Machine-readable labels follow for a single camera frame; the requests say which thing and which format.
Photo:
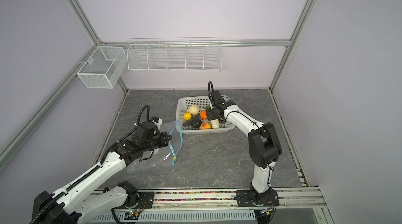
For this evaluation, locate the long white wire shelf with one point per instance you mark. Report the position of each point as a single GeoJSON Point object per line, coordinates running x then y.
{"type": "Point", "coordinates": [174, 54]}

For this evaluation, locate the dark eggplant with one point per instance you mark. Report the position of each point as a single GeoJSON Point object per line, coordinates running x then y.
{"type": "Point", "coordinates": [188, 123]}

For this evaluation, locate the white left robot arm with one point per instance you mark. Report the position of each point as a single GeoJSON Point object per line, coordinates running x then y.
{"type": "Point", "coordinates": [84, 183]}

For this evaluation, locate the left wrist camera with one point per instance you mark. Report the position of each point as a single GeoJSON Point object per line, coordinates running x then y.
{"type": "Point", "coordinates": [147, 131]}

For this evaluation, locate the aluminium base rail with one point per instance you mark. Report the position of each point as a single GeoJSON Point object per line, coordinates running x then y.
{"type": "Point", "coordinates": [188, 200]}

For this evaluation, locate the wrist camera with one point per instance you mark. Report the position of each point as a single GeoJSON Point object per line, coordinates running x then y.
{"type": "Point", "coordinates": [147, 131]}
{"type": "Point", "coordinates": [216, 98]}

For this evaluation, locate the small white mesh basket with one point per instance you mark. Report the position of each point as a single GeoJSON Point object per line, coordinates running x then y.
{"type": "Point", "coordinates": [103, 67]}

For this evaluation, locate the clear zip top bag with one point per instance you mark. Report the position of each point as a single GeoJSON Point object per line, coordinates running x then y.
{"type": "Point", "coordinates": [165, 156]}

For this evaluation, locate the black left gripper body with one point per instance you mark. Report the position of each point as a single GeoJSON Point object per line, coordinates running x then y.
{"type": "Point", "coordinates": [158, 141]}

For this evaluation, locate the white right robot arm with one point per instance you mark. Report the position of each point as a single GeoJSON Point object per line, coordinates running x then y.
{"type": "Point", "coordinates": [263, 143]}

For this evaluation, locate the yellow lemon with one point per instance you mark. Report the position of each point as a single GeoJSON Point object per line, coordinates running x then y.
{"type": "Point", "coordinates": [187, 116]}

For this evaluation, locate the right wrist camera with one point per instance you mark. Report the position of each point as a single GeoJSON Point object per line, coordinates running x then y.
{"type": "Point", "coordinates": [216, 98]}

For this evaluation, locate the white perforated plastic basket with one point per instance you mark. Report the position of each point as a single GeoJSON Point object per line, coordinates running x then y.
{"type": "Point", "coordinates": [202, 102]}

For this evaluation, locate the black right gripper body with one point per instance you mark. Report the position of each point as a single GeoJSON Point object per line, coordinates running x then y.
{"type": "Point", "coordinates": [211, 114]}

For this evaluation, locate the dark round fruit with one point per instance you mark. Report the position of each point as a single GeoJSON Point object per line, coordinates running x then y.
{"type": "Point", "coordinates": [196, 124]}

